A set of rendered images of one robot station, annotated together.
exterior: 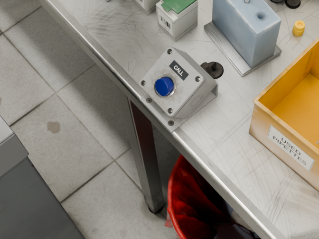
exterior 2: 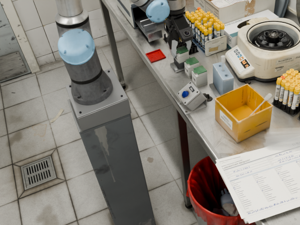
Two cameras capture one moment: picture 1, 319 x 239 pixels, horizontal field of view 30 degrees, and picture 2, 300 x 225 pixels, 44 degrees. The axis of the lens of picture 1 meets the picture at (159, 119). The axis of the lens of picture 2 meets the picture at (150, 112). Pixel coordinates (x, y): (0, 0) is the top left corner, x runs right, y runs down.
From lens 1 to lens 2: 0.65 m
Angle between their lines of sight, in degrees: 24
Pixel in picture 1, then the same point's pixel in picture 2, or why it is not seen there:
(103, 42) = (169, 84)
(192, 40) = (203, 88)
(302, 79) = (242, 106)
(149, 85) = (180, 94)
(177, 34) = (197, 84)
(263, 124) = (218, 110)
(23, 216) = (122, 149)
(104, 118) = (175, 160)
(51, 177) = not seen: hidden behind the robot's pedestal
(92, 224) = (156, 206)
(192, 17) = (204, 78)
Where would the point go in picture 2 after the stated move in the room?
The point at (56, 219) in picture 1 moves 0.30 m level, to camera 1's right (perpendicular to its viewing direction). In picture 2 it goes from (136, 162) to (208, 168)
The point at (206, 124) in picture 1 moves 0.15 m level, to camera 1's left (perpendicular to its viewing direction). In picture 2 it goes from (199, 114) to (158, 112)
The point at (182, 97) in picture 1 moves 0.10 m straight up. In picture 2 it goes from (190, 97) to (189, 75)
